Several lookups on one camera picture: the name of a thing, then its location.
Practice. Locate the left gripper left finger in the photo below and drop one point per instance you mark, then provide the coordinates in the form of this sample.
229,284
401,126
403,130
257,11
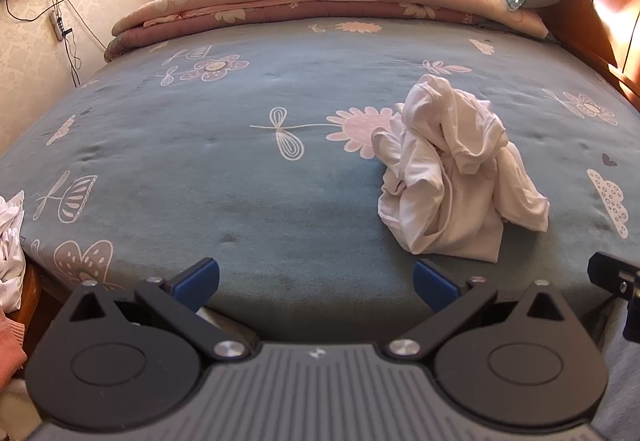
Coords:
119,360

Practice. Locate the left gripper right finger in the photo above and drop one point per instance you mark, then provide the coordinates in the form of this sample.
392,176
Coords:
518,361

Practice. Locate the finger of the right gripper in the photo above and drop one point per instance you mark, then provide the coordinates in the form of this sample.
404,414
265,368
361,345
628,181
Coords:
613,274

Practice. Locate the white long sleeve shirt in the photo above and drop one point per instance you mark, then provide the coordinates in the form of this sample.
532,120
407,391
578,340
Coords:
452,177

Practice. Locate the white clothes pile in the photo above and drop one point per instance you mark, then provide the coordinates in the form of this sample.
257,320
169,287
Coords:
12,258

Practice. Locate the pink garment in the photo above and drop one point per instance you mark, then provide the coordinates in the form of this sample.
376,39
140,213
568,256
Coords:
12,354

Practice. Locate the wooden headboard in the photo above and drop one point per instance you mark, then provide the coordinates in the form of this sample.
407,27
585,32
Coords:
604,34

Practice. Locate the blue floral bed sheet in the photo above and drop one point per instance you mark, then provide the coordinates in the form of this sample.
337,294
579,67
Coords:
251,145

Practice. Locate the pink floral folded quilt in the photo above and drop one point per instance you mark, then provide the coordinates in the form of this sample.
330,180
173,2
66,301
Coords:
161,20

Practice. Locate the white power strip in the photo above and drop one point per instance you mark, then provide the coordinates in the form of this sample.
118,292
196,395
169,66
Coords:
57,25

